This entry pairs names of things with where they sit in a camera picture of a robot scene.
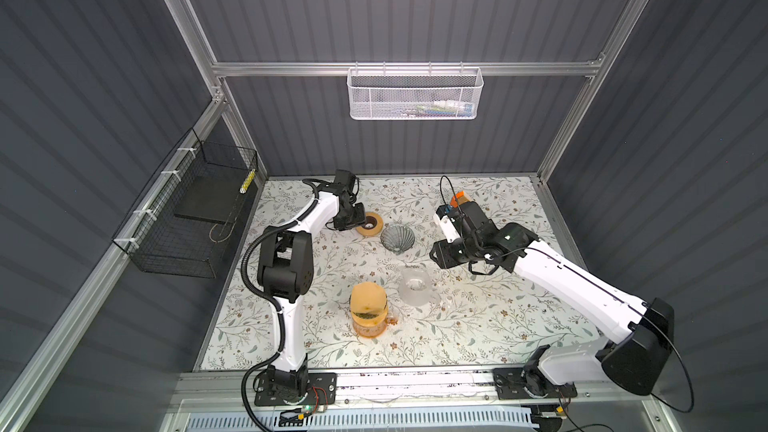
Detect clear frosted glass dripper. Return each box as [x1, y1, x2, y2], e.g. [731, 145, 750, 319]
[398, 266, 439, 307]

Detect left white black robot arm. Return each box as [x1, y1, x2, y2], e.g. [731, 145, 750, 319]
[257, 184, 365, 403]

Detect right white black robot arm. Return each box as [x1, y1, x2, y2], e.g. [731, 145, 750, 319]
[430, 218, 674, 398]

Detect grey glass dripper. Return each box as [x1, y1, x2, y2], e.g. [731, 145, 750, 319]
[380, 224, 415, 254]

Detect orange coffee filter holder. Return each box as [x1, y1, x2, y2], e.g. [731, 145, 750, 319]
[450, 191, 472, 207]

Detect floral table mat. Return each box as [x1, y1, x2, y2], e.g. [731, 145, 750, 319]
[200, 176, 612, 371]

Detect yellow marker pen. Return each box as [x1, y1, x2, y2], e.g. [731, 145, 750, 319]
[239, 169, 256, 194]

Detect black foam pad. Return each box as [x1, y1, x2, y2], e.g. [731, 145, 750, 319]
[174, 176, 245, 225]

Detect tubes in white basket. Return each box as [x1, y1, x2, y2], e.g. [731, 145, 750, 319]
[401, 100, 476, 119]

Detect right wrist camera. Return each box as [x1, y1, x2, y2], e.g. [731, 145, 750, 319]
[433, 201, 498, 245]

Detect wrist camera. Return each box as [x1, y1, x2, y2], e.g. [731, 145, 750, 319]
[433, 201, 498, 245]
[333, 169, 359, 196]

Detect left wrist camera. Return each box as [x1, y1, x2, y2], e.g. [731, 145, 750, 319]
[333, 169, 359, 196]

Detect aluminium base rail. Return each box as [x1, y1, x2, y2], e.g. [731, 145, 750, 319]
[160, 365, 671, 431]

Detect black corrugated cable conduit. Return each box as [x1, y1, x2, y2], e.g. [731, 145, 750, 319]
[239, 178, 337, 432]

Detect white wire wall basket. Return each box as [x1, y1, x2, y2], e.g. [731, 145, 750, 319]
[346, 64, 484, 121]

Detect black wire side basket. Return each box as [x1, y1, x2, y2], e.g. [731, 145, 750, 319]
[113, 132, 259, 279]

